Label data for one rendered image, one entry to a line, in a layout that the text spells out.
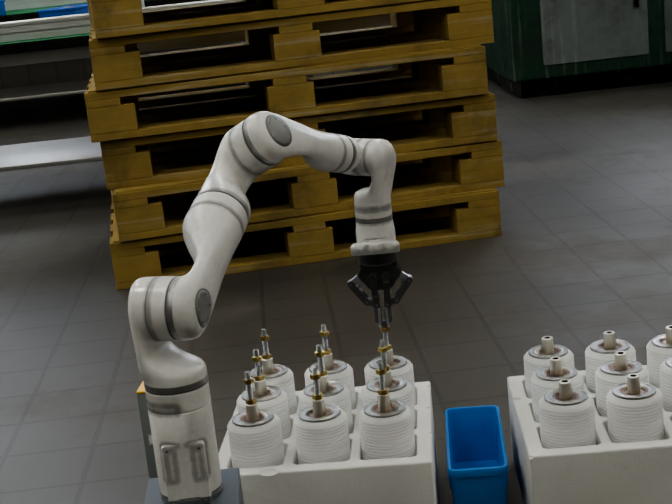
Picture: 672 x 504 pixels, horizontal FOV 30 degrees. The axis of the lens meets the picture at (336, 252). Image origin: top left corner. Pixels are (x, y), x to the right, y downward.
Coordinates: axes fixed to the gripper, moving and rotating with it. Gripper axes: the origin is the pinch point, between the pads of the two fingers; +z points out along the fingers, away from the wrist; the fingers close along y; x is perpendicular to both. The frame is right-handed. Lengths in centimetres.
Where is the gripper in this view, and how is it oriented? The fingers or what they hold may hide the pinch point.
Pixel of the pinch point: (383, 315)
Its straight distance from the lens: 242.6
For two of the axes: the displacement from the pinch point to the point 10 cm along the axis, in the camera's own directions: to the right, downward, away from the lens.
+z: 1.0, 9.6, 2.5
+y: -9.9, 0.8, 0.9
